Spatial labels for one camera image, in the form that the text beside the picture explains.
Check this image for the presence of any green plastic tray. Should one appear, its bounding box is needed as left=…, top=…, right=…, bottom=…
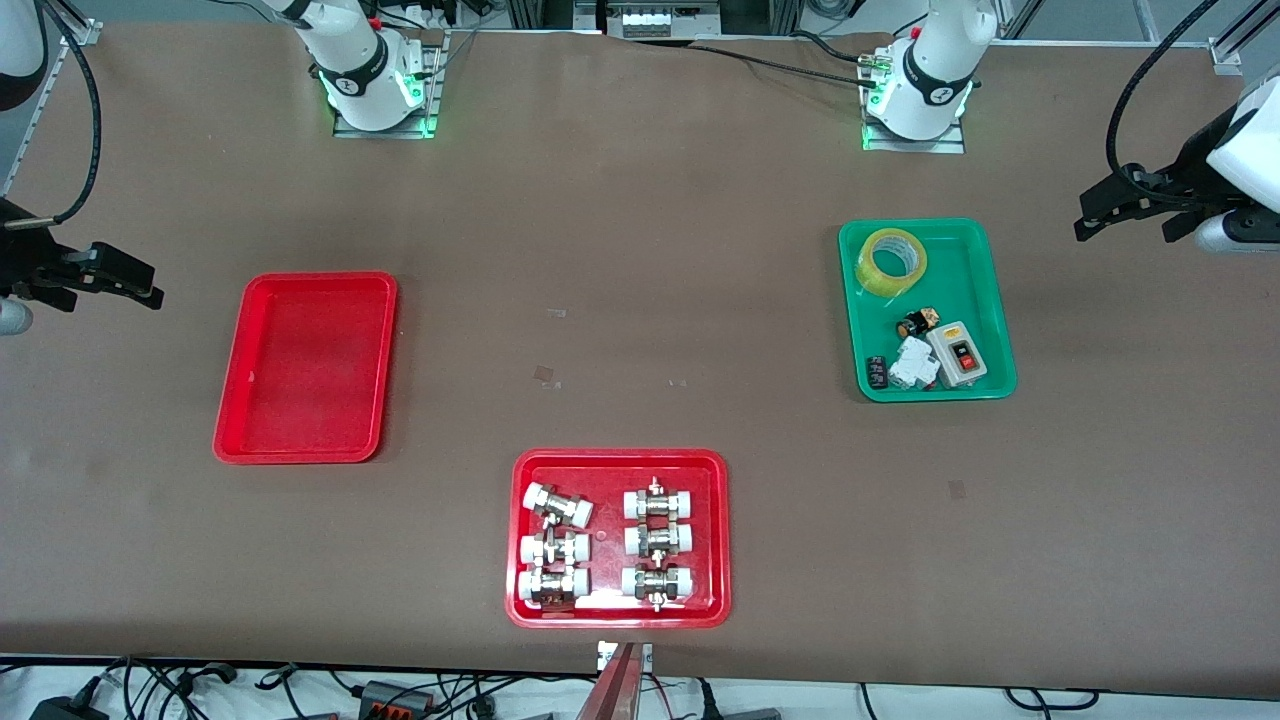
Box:
left=838, top=218, right=1019, bottom=403

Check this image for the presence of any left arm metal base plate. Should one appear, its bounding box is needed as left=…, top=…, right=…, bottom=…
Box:
left=862, top=45, right=967, bottom=154

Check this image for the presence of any red plastic tray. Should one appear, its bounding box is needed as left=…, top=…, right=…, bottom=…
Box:
left=505, top=448, right=732, bottom=630
left=212, top=272, right=399, bottom=466

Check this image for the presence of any grey push-button switch box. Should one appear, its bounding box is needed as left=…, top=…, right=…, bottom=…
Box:
left=926, top=321, right=989, bottom=389

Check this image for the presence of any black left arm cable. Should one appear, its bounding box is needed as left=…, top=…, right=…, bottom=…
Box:
left=1105, top=0, right=1226, bottom=186

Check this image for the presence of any black power adapter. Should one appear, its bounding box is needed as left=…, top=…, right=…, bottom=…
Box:
left=28, top=695, right=111, bottom=720

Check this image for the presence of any metal fitting with white caps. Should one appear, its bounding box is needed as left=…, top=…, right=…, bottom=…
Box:
left=523, top=482, right=595, bottom=529
left=517, top=566, right=591, bottom=609
left=620, top=565, right=696, bottom=611
left=519, top=530, right=591, bottom=567
left=623, top=522, right=695, bottom=557
left=623, top=478, right=696, bottom=521

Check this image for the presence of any black table cable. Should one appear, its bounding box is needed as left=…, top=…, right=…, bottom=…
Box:
left=790, top=30, right=886, bottom=66
left=693, top=43, right=881, bottom=87

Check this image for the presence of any white circuit breaker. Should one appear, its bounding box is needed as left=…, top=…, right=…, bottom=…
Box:
left=888, top=336, right=943, bottom=391

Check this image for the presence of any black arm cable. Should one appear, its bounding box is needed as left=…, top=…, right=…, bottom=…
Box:
left=1105, top=0, right=1226, bottom=186
left=5, top=0, right=103, bottom=233

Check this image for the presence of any aluminium frame profile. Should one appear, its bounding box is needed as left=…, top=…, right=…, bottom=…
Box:
left=1208, top=0, right=1280, bottom=76
left=0, top=0, right=105, bottom=196

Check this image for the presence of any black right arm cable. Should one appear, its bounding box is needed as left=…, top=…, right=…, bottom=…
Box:
left=5, top=0, right=103, bottom=233

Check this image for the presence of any black orange connector box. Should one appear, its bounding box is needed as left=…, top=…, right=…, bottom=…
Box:
left=357, top=680, right=438, bottom=719

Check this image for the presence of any grey power strip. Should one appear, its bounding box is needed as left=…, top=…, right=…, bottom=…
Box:
left=605, top=0, right=721, bottom=39

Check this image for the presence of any aluminium camera stand profile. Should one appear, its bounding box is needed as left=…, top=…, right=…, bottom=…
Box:
left=575, top=640, right=653, bottom=720

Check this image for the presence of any yellow packing tape roll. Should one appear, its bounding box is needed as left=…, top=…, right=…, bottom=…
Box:
left=857, top=228, right=929, bottom=299

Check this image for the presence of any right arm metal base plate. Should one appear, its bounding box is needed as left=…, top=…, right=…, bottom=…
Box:
left=333, top=30, right=443, bottom=139

